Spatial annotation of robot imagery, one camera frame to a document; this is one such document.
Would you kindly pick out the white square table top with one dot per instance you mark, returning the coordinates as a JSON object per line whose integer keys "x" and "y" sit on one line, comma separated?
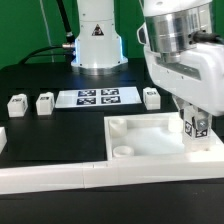
{"x": 155, "y": 135}

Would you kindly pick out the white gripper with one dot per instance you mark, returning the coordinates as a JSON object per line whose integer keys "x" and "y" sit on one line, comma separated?
{"x": 197, "y": 79}

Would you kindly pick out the white L-shaped obstacle fence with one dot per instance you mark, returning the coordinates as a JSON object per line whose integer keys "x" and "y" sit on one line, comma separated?
{"x": 121, "y": 171}

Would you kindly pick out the white plate with fiducial tags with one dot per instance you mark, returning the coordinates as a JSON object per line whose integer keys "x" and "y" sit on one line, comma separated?
{"x": 97, "y": 97}

